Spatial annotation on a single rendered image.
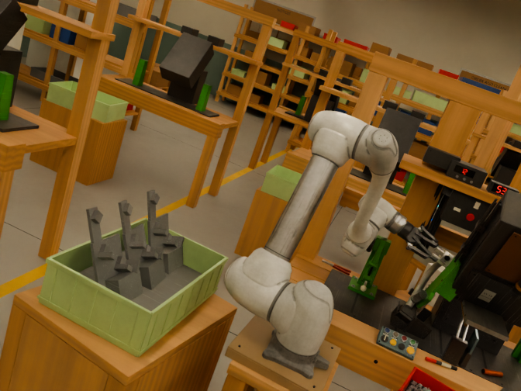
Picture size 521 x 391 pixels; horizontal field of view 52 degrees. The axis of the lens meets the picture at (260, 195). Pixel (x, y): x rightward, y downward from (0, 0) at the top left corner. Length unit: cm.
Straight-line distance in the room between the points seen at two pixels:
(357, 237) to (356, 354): 47
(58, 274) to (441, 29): 1107
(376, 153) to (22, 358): 139
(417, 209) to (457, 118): 46
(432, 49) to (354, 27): 172
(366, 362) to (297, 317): 55
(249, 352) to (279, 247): 36
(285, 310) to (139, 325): 47
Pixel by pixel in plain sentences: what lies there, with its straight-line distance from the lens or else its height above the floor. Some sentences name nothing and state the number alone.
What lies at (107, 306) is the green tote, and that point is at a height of 90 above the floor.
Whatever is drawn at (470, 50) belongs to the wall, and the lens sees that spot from 1229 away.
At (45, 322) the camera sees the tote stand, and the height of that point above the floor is 77.
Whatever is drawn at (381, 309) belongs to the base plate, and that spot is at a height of 90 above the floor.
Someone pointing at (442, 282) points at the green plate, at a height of 117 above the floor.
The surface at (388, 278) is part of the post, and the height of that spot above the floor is 95.
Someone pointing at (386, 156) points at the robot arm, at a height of 162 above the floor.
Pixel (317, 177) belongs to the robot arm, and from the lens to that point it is 183.
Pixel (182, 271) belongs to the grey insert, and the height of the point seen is 85.
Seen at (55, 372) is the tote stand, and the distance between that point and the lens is 196.
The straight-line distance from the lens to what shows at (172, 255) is 221.
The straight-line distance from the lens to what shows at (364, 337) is 220.
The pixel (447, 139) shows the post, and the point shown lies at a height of 168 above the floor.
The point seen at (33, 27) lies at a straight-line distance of 796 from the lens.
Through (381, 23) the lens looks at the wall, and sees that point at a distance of 1234.
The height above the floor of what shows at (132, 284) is 90.
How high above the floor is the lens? 187
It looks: 17 degrees down
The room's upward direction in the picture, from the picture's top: 20 degrees clockwise
